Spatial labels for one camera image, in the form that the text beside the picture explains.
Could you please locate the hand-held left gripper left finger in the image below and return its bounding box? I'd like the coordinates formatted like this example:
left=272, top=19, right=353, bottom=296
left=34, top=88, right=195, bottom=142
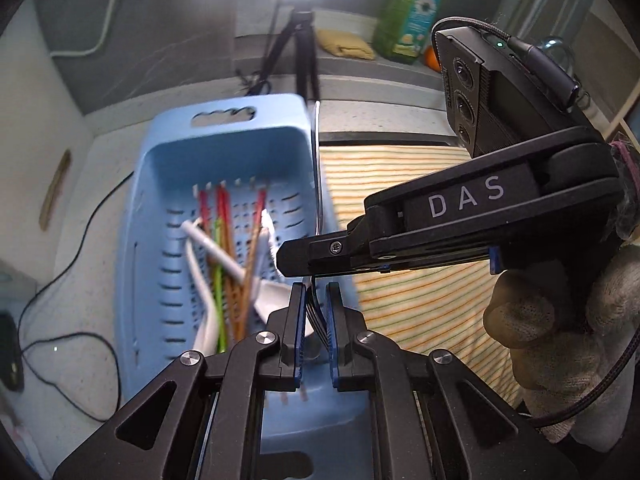
left=52, top=282, right=307, bottom=480

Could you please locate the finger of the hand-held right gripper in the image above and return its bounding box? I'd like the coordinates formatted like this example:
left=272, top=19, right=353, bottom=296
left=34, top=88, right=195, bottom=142
left=276, top=215, right=372, bottom=279

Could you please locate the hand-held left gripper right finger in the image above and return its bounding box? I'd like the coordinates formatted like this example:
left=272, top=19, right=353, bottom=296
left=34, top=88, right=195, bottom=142
left=326, top=281, right=581, bottom=480

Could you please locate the metal fork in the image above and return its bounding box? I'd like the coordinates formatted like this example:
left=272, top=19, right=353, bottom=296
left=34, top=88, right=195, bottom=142
left=300, top=100, right=333, bottom=356

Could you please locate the green plastic stick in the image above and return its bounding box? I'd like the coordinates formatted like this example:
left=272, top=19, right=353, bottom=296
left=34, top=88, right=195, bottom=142
left=212, top=217, right=228, bottom=353

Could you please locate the curved white spoon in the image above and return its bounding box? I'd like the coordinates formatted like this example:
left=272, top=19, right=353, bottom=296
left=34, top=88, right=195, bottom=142
left=186, top=245, right=223, bottom=356

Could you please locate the white ceramic spoon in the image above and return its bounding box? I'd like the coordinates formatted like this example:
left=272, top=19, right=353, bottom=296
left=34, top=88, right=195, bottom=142
left=180, top=220, right=293, bottom=328

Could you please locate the blue plastic basket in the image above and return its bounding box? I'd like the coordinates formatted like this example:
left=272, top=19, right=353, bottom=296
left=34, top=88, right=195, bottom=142
left=116, top=93, right=381, bottom=480

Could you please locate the person's right hand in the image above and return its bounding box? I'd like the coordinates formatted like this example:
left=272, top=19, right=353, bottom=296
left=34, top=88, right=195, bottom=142
left=482, top=244, right=640, bottom=453

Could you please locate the striped cloth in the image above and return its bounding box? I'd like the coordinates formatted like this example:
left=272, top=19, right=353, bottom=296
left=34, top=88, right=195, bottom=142
left=319, top=144, right=526, bottom=411

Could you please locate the wooden shelf unit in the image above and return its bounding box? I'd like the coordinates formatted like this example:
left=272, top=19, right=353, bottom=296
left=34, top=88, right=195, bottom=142
left=575, top=0, right=640, bottom=146

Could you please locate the chrome faucet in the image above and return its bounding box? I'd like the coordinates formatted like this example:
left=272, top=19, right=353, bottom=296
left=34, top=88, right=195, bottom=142
left=537, top=34, right=573, bottom=68

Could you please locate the black tripod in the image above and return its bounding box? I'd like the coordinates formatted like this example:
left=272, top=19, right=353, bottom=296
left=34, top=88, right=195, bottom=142
left=250, top=0, right=321, bottom=103

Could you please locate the yellow sponge cloth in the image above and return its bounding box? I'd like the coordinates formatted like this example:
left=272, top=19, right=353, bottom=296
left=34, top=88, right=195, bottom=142
left=315, top=27, right=376, bottom=61

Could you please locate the green dish soap bottle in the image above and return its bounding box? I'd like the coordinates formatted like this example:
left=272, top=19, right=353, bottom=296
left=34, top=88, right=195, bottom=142
left=372, top=0, right=446, bottom=65

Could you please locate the dark green object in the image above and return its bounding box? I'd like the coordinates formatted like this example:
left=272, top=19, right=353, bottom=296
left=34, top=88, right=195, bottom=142
left=0, top=312, right=25, bottom=393

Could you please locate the white cutting board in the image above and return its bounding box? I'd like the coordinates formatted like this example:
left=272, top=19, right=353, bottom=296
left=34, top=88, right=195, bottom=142
left=0, top=0, right=96, bottom=271

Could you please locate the thin black cable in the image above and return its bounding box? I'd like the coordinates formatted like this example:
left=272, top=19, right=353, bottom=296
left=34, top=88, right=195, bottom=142
left=20, top=170, right=136, bottom=421

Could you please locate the white cable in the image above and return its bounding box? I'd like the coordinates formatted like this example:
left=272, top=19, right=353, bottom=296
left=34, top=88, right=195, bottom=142
left=47, top=0, right=132, bottom=58

